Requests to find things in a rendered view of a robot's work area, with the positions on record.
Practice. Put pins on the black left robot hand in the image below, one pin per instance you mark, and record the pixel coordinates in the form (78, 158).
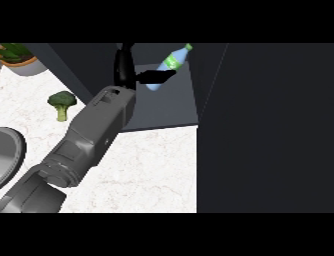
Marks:
(124, 71)

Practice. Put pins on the blue water bottle green label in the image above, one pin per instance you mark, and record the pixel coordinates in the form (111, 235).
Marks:
(173, 60)

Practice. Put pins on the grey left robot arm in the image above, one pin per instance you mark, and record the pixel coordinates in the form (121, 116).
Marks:
(90, 133)

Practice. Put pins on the dark grey cabinet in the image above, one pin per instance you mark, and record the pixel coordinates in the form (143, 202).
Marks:
(164, 106)

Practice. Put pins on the dark grey cabinet door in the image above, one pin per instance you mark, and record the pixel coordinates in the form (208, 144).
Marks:
(278, 133)

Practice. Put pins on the green broccoli floret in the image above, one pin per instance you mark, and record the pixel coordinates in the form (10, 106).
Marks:
(62, 101)

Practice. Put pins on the potted green plant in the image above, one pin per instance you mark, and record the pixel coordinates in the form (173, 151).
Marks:
(19, 61)

